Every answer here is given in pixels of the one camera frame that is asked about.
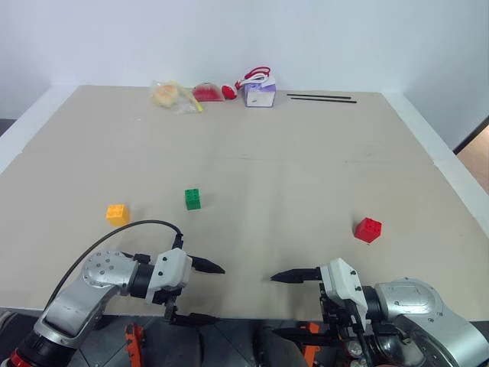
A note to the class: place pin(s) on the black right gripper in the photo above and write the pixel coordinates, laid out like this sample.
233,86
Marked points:
338,317

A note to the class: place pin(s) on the green toy building block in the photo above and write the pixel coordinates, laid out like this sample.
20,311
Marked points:
193,199

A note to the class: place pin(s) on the yellow toy building block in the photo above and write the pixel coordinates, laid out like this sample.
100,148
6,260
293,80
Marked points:
117,215

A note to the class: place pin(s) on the purple and white box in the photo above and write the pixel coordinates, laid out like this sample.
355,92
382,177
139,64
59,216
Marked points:
260,96

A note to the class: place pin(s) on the clear bag with bread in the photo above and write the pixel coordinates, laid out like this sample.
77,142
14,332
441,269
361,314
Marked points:
168,95

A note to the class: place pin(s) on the black chopstick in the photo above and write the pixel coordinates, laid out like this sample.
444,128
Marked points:
319,96
324,100

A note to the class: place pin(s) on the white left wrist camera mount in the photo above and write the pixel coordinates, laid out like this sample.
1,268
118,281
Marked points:
172,269

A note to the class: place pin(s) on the small red round toy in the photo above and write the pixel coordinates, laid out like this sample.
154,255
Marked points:
229,92

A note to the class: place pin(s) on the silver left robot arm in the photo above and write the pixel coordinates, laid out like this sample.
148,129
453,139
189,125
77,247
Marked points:
72,302

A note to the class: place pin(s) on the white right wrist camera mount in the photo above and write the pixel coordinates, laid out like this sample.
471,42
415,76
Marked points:
344,283

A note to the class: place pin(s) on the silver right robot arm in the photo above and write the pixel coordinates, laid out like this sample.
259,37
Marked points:
428,317

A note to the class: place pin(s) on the red toy building block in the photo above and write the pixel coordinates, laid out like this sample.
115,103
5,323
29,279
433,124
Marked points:
367,230

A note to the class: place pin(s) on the orange robot body part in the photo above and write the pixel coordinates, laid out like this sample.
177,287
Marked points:
133,344
310,353

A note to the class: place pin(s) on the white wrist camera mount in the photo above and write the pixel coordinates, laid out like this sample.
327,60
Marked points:
172,269
344,283

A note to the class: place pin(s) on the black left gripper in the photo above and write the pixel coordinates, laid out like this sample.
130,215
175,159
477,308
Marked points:
167,295

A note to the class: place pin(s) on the dark rounded robot body housing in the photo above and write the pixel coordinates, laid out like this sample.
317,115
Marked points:
214,346

